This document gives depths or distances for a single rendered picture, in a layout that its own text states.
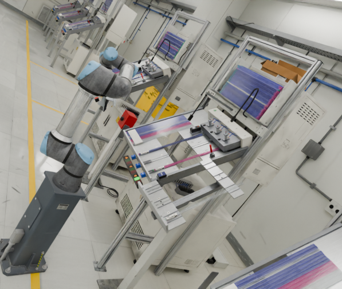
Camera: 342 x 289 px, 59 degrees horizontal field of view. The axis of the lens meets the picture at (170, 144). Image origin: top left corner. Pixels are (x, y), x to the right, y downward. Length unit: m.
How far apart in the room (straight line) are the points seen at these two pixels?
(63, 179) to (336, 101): 2.96
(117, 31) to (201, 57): 3.27
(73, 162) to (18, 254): 0.60
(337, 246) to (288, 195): 1.99
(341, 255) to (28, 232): 1.53
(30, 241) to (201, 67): 2.41
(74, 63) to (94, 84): 4.92
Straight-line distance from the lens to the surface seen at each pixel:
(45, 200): 1.70
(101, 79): 1.44
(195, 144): 2.17
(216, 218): 2.39
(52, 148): 1.58
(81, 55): 6.33
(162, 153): 2.11
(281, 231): 3.52
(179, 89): 3.35
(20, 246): 1.88
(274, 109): 2.06
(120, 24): 6.36
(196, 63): 3.34
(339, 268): 1.56
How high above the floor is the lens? 1.41
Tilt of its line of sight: 14 degrees down
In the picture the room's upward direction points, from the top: 35 degrees clockwise
